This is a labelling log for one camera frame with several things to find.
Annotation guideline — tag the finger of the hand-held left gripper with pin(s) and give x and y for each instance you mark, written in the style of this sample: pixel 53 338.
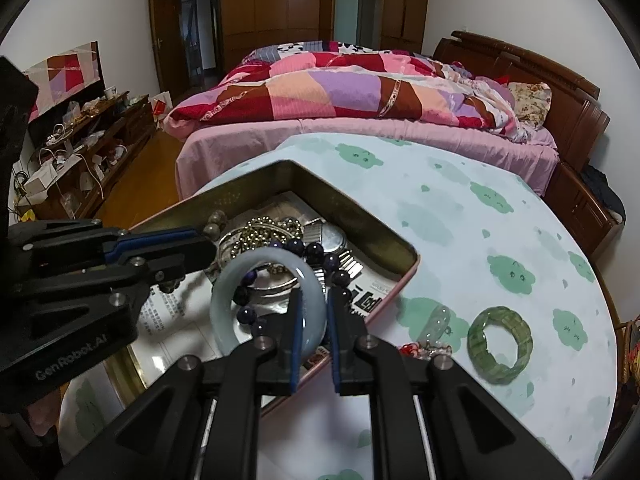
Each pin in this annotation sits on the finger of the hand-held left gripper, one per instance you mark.
pixel 170 262
pixel 150 241

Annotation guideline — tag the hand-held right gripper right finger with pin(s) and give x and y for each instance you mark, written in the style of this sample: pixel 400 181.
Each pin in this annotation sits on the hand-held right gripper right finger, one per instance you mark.
pixel 336 355

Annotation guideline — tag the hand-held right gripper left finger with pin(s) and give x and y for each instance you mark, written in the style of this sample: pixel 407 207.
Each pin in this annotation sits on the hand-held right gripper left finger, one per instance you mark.
pixel 299 345

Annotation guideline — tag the silver bangle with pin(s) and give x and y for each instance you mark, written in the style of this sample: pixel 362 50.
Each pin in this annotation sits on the silver bangle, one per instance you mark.
pixel 272 287

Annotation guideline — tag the pale jade bangle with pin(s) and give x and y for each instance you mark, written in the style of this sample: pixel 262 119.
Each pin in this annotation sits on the pale jade bangle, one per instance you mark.
pixel 222 305

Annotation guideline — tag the silver wristwatch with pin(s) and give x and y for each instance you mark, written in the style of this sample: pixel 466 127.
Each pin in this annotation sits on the silver wristwatch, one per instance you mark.
pixel 330 240

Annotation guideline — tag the pink metal tin box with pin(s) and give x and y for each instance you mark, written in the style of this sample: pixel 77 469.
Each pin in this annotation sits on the pink metal tin box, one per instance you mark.
pixel 350 220

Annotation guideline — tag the wooden television cabinet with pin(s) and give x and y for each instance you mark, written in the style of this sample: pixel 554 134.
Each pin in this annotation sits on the wooden television cabinet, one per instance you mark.
pixel 125 130

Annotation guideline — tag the white cardboard box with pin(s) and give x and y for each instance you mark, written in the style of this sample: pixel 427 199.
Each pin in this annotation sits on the white cardboard box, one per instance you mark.
pixel 40 180

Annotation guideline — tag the white red gift bag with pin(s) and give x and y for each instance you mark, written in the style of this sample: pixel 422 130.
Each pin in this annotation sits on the white red gift bag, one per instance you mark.
pixel 161 110

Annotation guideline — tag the white cup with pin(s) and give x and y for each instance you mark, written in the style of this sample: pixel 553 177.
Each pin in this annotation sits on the white cup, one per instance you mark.
pixel 110 93

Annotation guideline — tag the television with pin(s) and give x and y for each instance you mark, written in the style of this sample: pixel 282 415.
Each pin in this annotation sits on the television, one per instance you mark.
pixel 65 75

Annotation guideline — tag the patchwork quilt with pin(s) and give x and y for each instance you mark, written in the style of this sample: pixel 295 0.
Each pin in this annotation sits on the patchwork quilt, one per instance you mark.
pixel 325 90

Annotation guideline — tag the wooden wardrobe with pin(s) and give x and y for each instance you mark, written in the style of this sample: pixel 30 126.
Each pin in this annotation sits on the wooden wardrobe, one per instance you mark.
pixel 300 10

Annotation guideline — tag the wooden nightstand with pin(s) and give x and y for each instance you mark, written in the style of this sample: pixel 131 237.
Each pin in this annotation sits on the wooden nightstand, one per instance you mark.
pixel 575 215

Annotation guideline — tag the wicker chair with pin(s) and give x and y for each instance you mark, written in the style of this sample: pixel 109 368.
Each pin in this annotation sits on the wicker chair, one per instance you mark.
pixel 631 330

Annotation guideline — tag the dark clothes pile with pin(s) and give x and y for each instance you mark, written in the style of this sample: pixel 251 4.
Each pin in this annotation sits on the dark clothes pile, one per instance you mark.
pixel 602 190

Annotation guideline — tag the floral pillow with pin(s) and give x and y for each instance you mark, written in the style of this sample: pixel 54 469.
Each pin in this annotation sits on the floral pillow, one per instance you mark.
pixel 532 102

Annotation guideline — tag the wooden bed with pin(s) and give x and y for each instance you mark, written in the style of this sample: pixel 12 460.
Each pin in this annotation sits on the wooden bed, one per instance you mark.
pixel 550 75

